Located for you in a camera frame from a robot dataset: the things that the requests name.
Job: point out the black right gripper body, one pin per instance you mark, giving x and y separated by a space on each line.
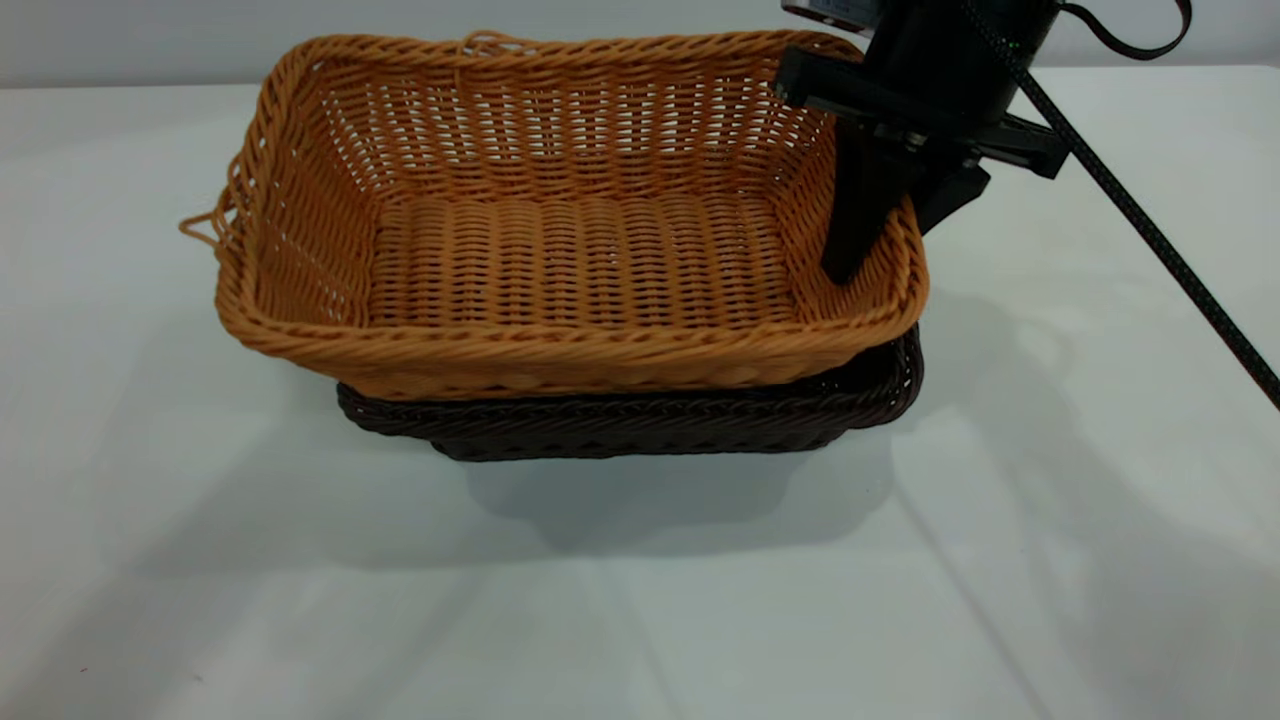
950 80

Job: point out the black wicker basket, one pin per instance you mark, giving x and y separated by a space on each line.
640 425

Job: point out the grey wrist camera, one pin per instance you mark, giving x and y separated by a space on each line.
830 10

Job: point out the orange wicker basket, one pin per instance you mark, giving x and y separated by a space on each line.
580 270

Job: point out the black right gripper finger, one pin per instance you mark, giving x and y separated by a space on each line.
865 200
955 190

